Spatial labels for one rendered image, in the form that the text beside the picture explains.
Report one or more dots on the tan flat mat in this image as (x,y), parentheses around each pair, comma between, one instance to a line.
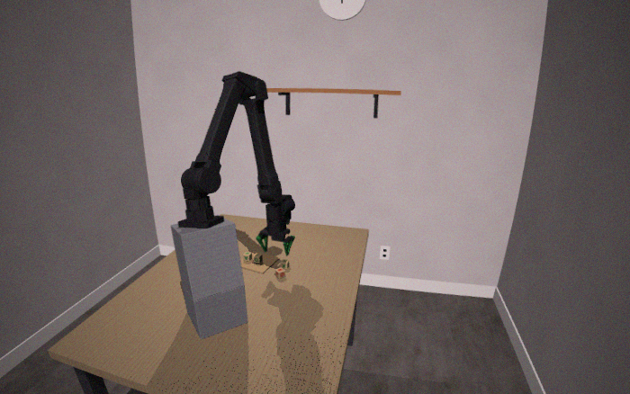
(267,262)

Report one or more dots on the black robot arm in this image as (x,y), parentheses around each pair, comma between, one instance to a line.
(198,183)

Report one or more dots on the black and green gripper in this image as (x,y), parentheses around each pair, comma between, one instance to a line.
(275,231)

